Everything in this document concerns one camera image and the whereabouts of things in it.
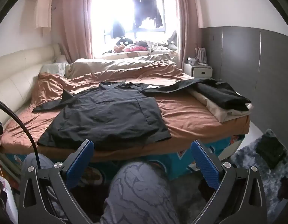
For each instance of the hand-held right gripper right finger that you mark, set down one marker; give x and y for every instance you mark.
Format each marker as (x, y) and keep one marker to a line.
(204, 165)

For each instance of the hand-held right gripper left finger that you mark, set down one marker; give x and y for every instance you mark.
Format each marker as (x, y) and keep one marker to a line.
(81, 162)

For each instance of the black t-shirt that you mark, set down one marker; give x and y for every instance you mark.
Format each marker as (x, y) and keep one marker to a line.
(99, 114)

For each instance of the pile of clothes on sill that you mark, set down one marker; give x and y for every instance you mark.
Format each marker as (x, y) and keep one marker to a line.
(153, 44)

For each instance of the teal printed bed sheet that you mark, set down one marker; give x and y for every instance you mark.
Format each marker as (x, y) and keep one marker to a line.
(176, 164)

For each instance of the grey fluffy rug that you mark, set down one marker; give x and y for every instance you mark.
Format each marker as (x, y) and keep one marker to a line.
(246, 163)

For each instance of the bed with brown sheet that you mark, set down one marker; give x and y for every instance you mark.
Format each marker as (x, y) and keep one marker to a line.
(193, 121)

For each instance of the folded cream blanket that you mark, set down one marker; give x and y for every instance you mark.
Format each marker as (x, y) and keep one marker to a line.
(218, 114)

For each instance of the person's right leg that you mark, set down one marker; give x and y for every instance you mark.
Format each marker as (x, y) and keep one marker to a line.
(139, 191)

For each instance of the dark folded cloth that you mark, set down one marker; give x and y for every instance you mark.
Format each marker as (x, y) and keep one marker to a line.
(271, 151)

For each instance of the folded black garment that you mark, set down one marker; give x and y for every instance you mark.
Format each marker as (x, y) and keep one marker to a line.
(225, 95)

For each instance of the black garment with white print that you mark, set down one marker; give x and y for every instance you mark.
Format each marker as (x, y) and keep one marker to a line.
(172, 87)

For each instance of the white nightstand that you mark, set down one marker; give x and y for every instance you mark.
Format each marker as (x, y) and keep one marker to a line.
(197, 71)

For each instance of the pale pillow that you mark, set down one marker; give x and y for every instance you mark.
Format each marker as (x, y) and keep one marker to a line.
(54, 68)

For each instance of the beige duvet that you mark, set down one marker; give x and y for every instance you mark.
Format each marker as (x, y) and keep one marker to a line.
(115, 64)

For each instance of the white rack with sticks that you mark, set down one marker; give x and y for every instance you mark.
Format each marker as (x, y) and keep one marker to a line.
(201, 56)

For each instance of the grey wardrobe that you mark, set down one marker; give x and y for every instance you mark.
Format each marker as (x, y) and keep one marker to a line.
(246, 63)

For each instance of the cream padded headboard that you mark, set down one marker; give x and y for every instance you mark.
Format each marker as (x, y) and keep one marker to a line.
(15, 70)

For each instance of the pink cushion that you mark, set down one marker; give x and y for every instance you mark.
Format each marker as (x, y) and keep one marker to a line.
(134, 48)

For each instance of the black plush toy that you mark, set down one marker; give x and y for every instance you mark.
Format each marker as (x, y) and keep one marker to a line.
(124, 42)

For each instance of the grey plush toy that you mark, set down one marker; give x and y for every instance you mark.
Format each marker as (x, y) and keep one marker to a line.
(173, 40)

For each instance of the small dark hanging garment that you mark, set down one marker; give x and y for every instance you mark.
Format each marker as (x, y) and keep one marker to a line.
(117, 30)

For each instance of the pink curtain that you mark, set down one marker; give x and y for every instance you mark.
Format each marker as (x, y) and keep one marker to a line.
(188, 23)
(76, 21)

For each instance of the cream cloth cover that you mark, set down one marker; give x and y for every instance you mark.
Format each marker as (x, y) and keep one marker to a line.
(44, 9)

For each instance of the large black hanging garment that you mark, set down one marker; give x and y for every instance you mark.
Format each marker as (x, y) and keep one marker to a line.
(147, 7)

